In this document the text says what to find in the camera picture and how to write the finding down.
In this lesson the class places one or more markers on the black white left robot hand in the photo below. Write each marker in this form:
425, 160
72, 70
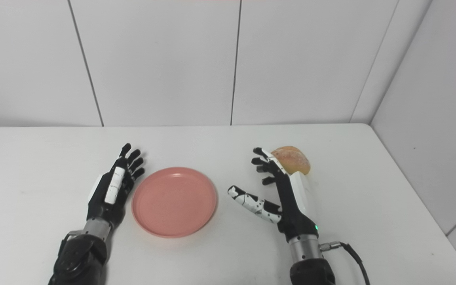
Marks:
101, 202

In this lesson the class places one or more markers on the golden crusty bread roll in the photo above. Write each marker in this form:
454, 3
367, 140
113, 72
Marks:
295, 160

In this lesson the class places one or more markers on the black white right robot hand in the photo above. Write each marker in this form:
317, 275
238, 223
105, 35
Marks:
293, 209

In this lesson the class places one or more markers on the pink round plate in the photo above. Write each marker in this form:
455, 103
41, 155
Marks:
174, 202

